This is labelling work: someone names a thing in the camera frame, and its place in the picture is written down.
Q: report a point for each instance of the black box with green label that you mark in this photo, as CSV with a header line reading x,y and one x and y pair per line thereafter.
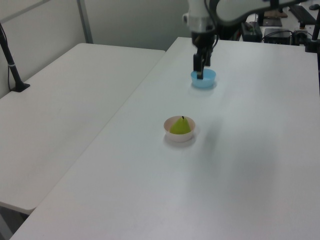
x,y
251,31

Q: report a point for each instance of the green pear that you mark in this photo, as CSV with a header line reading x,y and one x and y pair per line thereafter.
x,y
180,127

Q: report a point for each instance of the black camera pole with base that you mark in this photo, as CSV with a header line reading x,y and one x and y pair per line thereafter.
x,y
12,67

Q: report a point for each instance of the brown wooden block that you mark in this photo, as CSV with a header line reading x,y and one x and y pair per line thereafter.
x,y
276,13

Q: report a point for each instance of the black keyboard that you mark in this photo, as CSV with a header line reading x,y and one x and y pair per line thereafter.
x,y
302,14

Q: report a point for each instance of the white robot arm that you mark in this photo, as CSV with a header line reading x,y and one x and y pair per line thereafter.
x,y
197,11

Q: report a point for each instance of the black computer mouse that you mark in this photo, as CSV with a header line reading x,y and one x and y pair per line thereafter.
x,y
314,6

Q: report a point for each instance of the black electronics box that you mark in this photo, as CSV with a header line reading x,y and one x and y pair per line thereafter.
x,y
277,36

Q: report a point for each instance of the light blue plastic bowl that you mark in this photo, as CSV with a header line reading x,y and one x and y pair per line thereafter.
x,y
208,82

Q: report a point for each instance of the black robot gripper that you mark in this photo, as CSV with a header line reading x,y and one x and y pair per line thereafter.
x,y
203,41

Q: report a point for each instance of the pink plastic bowl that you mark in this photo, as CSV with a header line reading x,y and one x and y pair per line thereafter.
x,y
179,138

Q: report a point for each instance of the black clamp pole with joint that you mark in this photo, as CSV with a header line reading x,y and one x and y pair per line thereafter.
x,y
312,41

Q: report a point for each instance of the grey partition frame post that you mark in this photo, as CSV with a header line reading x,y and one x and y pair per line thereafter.
x,y
85,21

